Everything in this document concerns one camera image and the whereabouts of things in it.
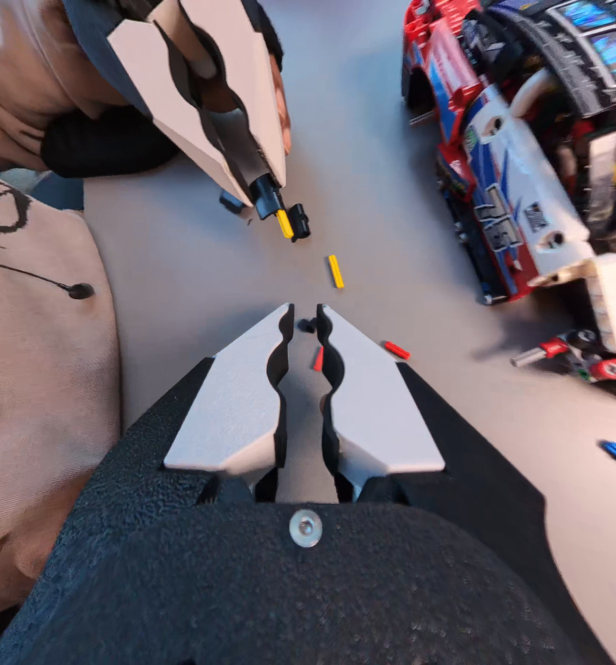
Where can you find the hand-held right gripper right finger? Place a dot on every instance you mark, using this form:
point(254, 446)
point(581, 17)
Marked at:
point(386, 415)

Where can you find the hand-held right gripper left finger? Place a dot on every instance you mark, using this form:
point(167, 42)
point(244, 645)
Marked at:
point(230, 410)

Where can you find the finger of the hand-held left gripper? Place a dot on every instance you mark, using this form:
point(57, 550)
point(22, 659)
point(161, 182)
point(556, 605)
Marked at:
point(167, 98)
point(251, 67)

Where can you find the yellow lego axle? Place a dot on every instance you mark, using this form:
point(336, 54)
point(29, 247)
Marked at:
point(285, 224)
point(335, 271)

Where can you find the lego race car model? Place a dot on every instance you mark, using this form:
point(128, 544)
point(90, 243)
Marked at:
point(505, 182)

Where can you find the red lego pin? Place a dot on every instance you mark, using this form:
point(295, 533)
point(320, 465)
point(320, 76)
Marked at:
point(396, 349)
point(318, 358)

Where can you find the person's left hand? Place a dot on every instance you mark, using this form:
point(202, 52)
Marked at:
point(283, 114)

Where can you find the black chair armrest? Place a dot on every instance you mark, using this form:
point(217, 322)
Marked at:
point(105, 150)

